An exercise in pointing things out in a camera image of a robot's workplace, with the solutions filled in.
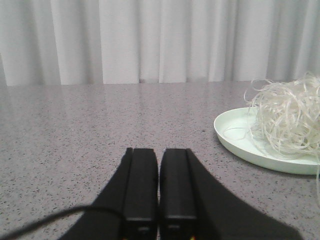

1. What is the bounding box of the white pleated curtain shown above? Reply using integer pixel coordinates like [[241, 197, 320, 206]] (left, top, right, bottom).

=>
[[0, 0, 320, 86]]

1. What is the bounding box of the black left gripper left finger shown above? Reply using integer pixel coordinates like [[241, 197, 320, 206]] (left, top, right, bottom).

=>
[[61, 148, 158, 240]]

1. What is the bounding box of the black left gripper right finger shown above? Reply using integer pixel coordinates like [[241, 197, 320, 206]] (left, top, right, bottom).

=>
[[159, 148, 302, 240]]

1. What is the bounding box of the black cable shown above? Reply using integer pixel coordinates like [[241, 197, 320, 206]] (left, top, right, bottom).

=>
[[0, 205, 121, 240]]

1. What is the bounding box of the pale green round plate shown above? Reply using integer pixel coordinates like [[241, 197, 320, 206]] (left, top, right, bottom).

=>
[[213, 107, 319, 175]]

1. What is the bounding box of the white vermicelli noodle bundle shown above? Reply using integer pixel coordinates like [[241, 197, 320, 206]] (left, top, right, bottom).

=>
[[223, 71, 320, 191]]

